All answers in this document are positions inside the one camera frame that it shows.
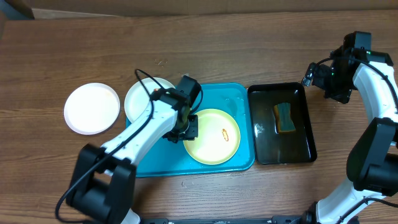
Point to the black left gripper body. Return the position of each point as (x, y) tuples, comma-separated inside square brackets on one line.
[(188, 130)]

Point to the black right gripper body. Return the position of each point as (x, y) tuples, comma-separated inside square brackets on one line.
[(336, 84)]

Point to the yellow plate with ketchup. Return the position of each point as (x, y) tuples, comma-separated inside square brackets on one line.
[(218, 138)]

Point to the green and yellow sponge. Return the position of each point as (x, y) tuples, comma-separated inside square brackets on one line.
[(283, 120)]

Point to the white plate with ketchup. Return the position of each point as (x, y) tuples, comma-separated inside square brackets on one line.
[(91, 109)]

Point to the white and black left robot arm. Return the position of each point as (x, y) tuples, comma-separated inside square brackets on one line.
[(102, 184)]

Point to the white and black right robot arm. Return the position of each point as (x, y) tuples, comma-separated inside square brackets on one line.
[(371, 170)]

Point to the teal plastic tray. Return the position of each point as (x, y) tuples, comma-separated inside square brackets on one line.
[(168, 159)]

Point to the black water tray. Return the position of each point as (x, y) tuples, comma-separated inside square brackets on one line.
[(273, 146)]

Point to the white plate at back left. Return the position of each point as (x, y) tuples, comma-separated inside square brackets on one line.
[(137, 99)]

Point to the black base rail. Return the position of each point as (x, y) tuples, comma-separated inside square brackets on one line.
[(274, 220)]

